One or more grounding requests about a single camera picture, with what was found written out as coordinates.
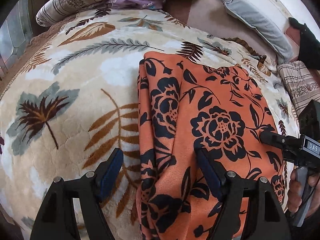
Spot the mauve bed sheet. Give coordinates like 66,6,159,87
163,0,276,60

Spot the black cloth item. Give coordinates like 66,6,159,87
289,17,319,70

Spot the cream leaf pattern blanket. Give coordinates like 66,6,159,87
1,9,298,239

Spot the person's right hand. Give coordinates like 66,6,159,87
286,171,320,218

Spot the striped beige quilt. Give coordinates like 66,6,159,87
277,61,319,115

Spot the purple cloth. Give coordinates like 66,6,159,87
106,0,164,10

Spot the orange black floral garment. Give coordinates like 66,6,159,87
136,51,285,239

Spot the wooden glass cabinet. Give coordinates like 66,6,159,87
1,0,33,80

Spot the grey pillow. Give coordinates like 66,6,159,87
221,0,293,63

